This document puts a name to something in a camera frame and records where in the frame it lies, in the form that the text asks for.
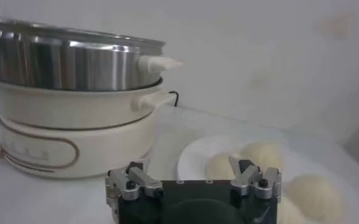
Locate cream electric cooker base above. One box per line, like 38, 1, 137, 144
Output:
0, 77, 177, 180

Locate white steamed baozi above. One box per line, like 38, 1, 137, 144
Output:
239, 141, 285, 173
205, 153, 238, 181
287, 173, 346, 223
277, 196, 308, 224

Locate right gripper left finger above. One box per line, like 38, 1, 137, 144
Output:
105, 161, 163, 208

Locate stainless steel steamer basket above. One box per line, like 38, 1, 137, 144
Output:
0, 17, 183, 92

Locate white round plate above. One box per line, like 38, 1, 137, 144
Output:
176, 133, 359, 224

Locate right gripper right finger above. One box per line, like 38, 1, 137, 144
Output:
227, 155, 282, 203

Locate black cooker power cable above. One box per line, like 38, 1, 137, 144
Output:
168, 90, 180, 108

